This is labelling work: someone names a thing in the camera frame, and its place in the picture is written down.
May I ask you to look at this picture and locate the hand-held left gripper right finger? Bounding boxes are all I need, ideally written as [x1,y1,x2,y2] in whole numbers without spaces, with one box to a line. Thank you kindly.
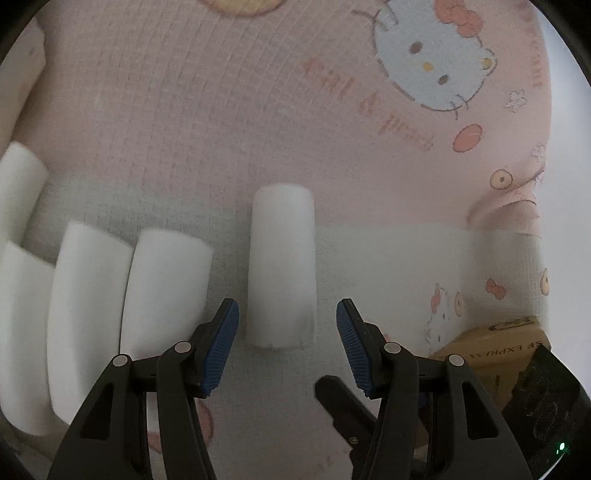
[335,298,532,480]

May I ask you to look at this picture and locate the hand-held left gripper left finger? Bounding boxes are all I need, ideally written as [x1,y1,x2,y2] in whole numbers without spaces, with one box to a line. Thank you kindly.
[46,298,240,480]

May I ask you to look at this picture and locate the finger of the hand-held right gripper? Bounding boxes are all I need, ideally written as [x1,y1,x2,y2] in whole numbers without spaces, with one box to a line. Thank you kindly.
[315,375,380,480]

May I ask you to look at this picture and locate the brown cardboard box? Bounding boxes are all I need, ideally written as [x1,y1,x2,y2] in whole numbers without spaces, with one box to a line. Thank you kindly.
[416,315,553,455]

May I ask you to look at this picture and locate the white foam block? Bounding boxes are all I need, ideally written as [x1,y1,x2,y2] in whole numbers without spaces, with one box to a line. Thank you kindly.
[47,221,136,424]
[0,141,49,246]
[0,240,57,437]
[244,183,318,350]
[119,229,214,359]

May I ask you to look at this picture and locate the pink printed blanket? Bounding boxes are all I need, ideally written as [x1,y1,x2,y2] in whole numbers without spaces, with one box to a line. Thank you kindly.
[0,0,556,480]

